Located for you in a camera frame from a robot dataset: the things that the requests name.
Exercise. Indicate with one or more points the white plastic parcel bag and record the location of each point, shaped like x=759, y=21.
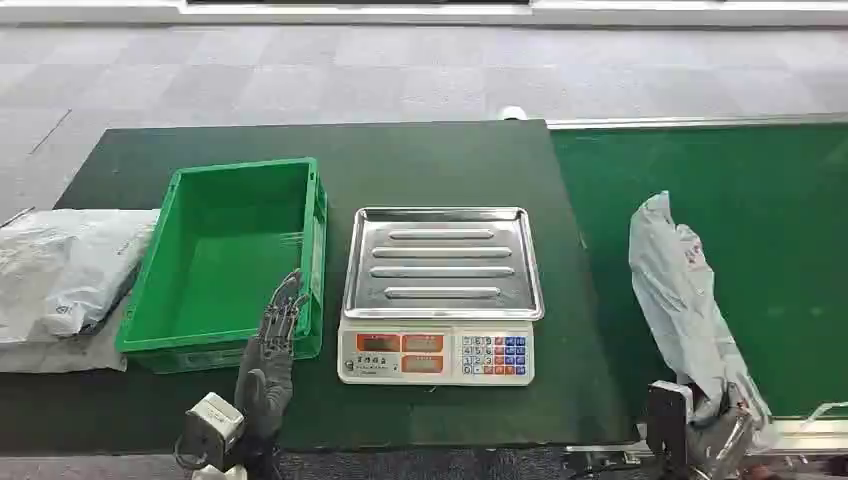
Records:
x=66, y=265

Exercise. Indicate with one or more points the small white round object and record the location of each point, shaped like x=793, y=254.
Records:
x=511, y=113

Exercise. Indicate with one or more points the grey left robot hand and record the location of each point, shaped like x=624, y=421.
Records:
x=268, y=384

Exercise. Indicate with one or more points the green conveyor belt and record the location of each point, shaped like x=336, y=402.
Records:
x=742, y=199

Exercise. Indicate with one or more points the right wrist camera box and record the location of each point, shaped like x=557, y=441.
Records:
x=668, y=414

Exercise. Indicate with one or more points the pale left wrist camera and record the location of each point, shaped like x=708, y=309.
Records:
x=212, y=427

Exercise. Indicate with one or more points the flat white parcel bag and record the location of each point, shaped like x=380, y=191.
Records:
x=73, y=354

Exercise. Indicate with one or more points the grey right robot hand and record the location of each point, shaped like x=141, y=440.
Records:
x=719, y=440

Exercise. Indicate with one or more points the steel weighing pan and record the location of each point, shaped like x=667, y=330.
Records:
x=440, y=265

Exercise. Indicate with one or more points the green plastic crate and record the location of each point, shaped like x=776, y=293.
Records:
x=225, y=265

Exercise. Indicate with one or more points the grey parcel bag red print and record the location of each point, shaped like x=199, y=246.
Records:
x=676, y=298

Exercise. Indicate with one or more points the metal conveyor frame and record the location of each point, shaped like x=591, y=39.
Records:
x=662, y=122

